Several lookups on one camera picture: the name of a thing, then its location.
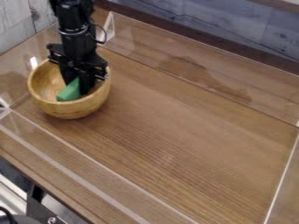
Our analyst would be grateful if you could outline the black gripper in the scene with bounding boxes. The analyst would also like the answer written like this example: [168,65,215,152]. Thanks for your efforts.
[46,26,108,95]

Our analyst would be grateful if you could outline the green rectangular stick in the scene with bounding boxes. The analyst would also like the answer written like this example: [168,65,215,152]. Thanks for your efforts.
[56,79,80,102]

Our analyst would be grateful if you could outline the wooden bowl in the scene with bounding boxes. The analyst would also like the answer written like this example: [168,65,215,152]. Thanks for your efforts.
[26,59,112,119]

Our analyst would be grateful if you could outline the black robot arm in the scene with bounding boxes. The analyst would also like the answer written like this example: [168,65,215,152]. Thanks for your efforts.
[46,0,108,95]

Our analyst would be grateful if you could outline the clear acrylic corner bracket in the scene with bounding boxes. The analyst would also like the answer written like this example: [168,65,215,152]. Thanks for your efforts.
[96,12,116,45]

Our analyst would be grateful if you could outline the clear acrylic tray wall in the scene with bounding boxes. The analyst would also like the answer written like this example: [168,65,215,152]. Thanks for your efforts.
[0,95,297,224]

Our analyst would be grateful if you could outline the black table leg bracket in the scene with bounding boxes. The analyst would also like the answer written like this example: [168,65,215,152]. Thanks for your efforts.
[25,185,68,224]

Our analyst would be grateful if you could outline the black cable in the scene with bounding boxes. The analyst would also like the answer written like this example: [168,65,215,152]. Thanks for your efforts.
[0,206,14,224]

